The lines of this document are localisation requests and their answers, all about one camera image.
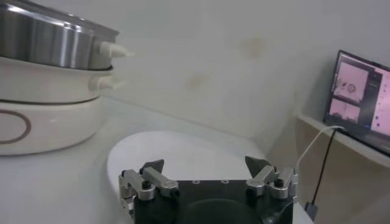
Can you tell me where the stainless steel steamer basket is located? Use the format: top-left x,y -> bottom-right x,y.
0,0 -> 135,71

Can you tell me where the black laptop power cable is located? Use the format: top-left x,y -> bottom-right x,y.
304,128 -> 341,222

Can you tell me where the black laptop computer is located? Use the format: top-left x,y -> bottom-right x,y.
322,49 -> 390,158

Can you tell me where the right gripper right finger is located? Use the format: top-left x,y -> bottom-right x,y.
244,155 -> 299,201

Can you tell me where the white side table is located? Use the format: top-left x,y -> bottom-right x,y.
294,114 -> 390,224

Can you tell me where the round white plate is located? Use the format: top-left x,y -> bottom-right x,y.
106,130 -> 266,201

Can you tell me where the white laptop cable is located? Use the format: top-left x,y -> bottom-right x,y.
294,125 -> 345,177

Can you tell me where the cream electric cooking pot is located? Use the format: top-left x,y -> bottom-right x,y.
0,56 -> 126,156

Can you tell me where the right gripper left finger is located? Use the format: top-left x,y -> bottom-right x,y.
118,158 -> 180,202

